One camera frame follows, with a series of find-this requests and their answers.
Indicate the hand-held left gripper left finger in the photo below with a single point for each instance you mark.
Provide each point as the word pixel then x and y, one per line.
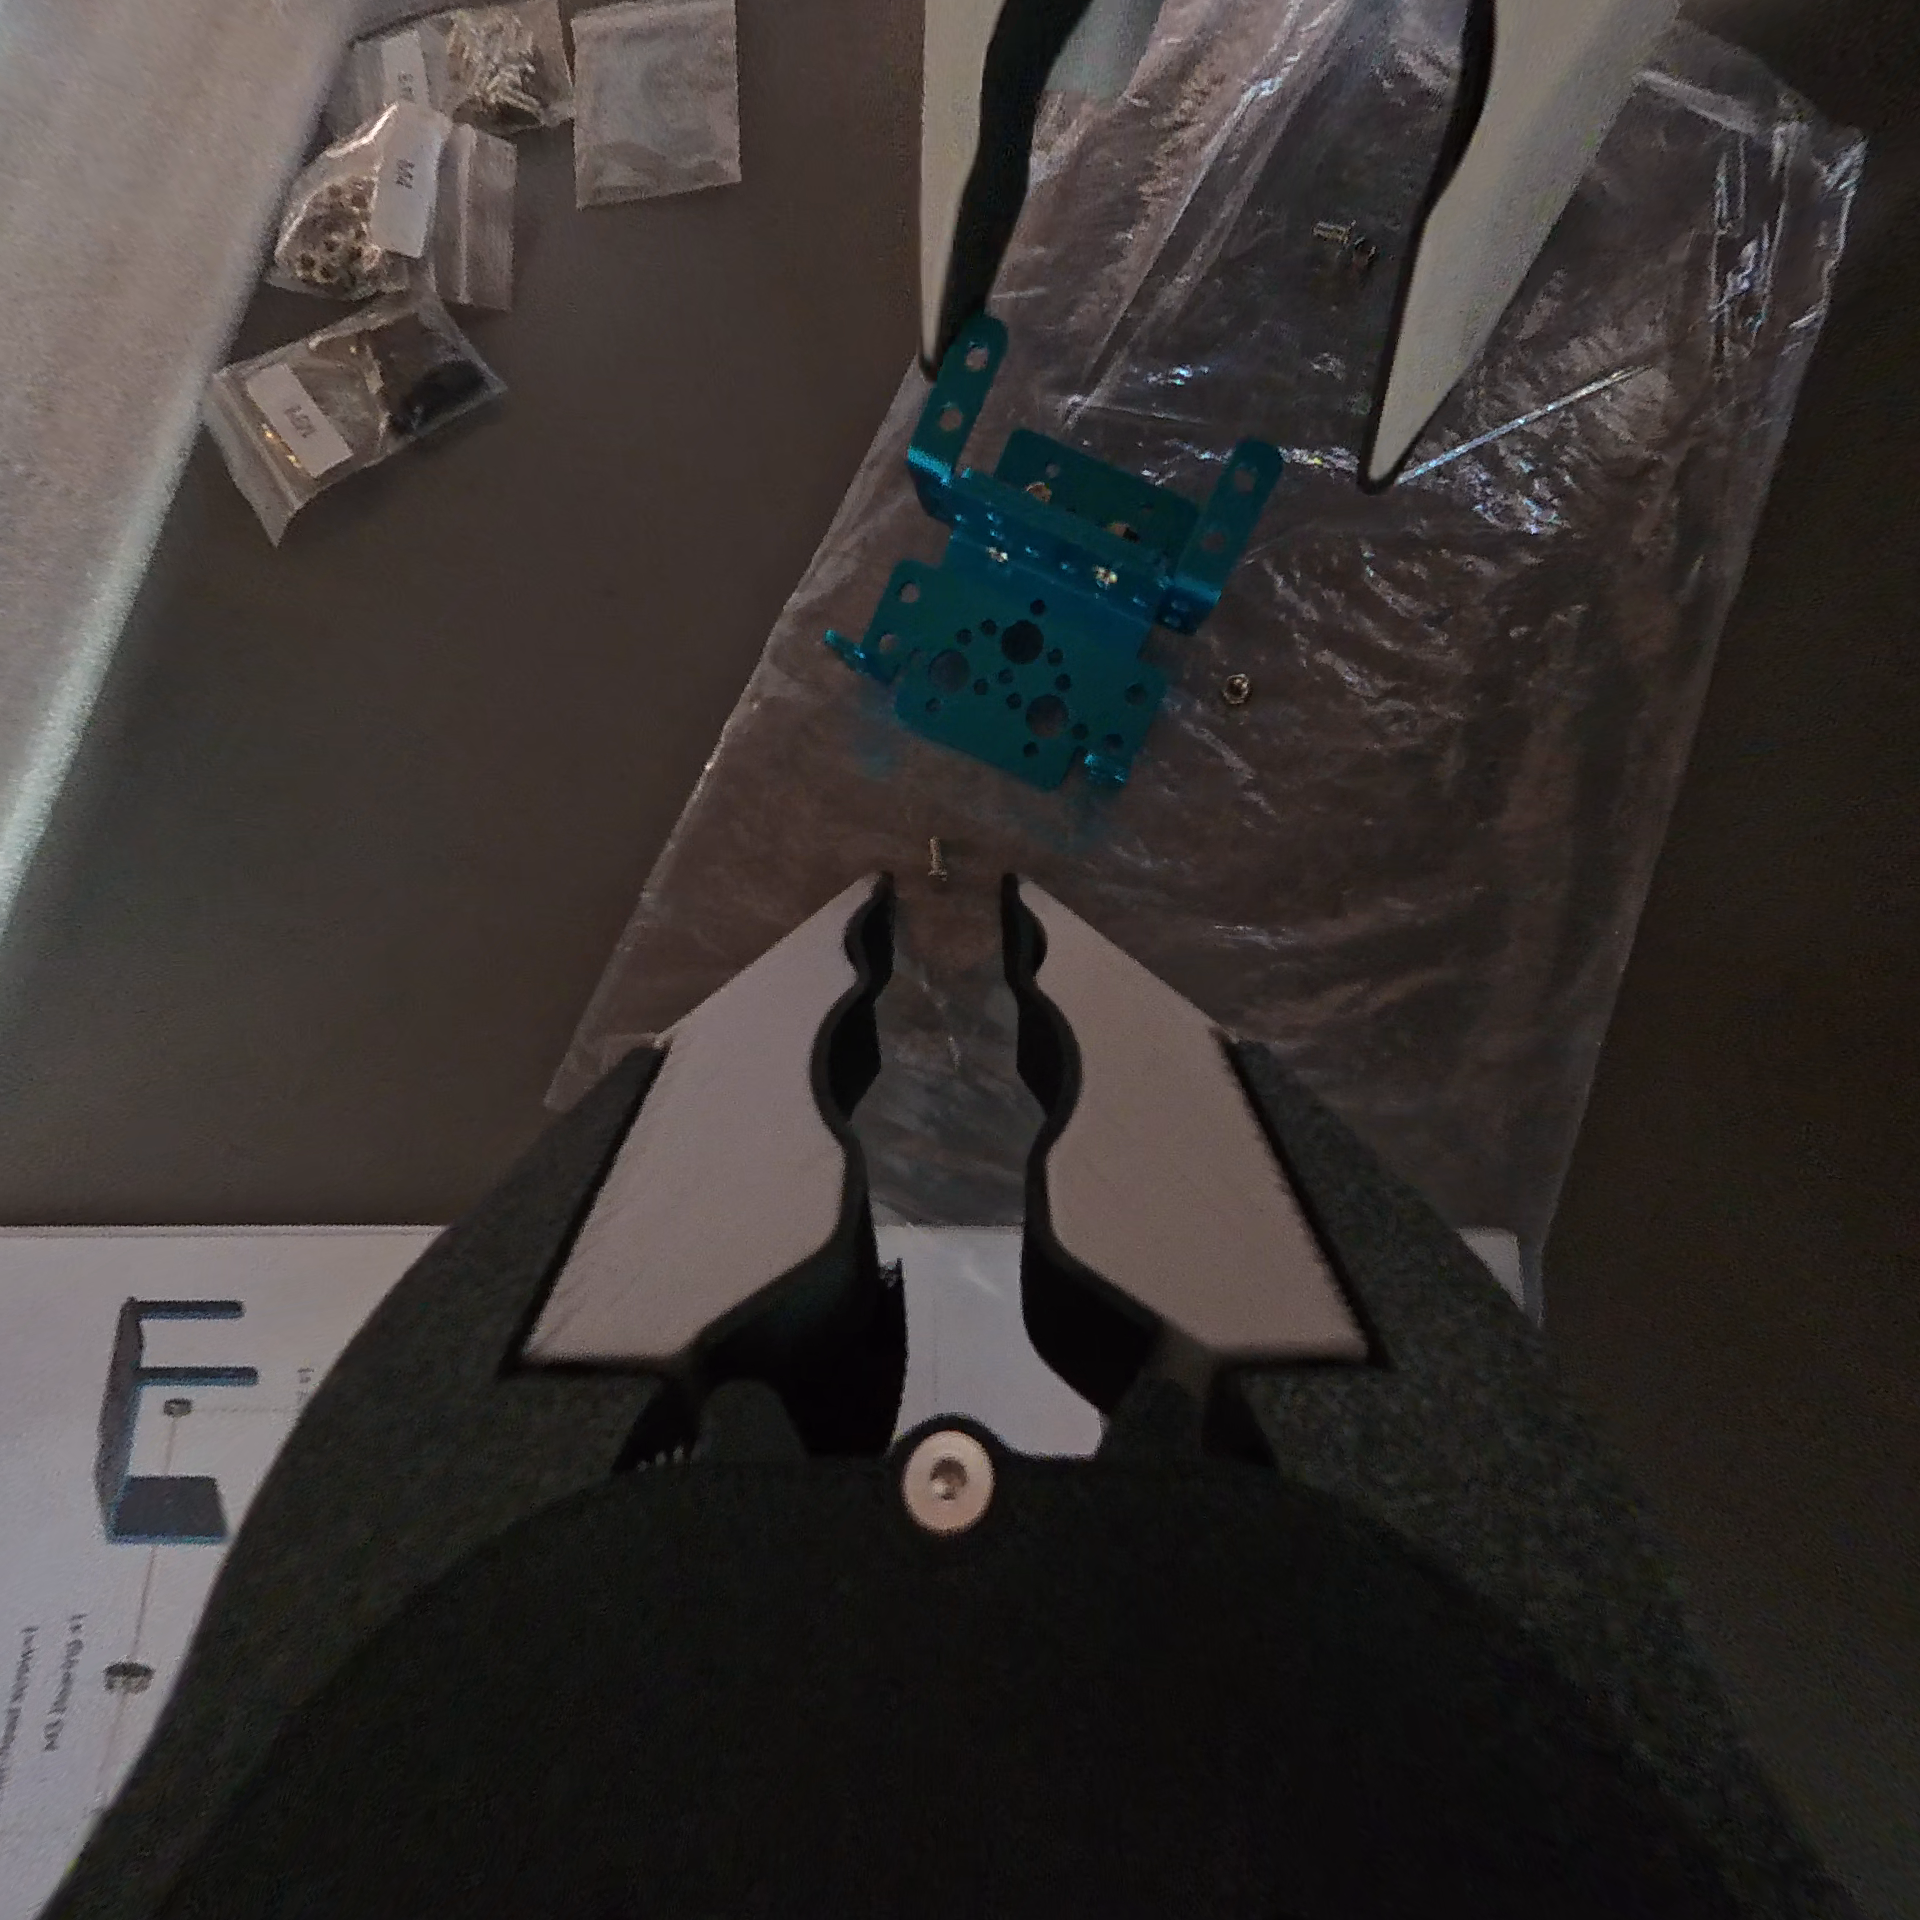
pixel 721 1200

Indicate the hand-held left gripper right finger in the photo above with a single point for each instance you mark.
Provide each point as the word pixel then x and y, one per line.
pixel 1186 1184

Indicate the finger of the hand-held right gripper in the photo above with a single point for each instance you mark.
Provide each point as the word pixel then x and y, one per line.
pixel 950 149
pixel 1547 149

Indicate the clear plastic bag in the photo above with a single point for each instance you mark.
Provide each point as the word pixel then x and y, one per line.
pixel 1426 826

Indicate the blue metal bracket assembly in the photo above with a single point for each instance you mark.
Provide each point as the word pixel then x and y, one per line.
pixel 1036 661

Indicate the clear empty zip bag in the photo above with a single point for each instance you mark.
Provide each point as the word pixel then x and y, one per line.
pixel 662 105

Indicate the clear bag of silver screws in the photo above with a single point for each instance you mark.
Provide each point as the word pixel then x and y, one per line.
pixel 510 66

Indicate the clear bag of silver nuts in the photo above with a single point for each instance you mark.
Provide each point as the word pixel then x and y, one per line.
pixel 346 224

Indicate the clear bag of black parts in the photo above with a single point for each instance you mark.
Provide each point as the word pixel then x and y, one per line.
pixel 346 420

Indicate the white instruction manual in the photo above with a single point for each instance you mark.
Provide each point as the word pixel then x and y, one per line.
pixel 61 1289

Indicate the white foam sheet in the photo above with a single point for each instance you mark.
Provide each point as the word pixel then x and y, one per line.
pixel 119 374

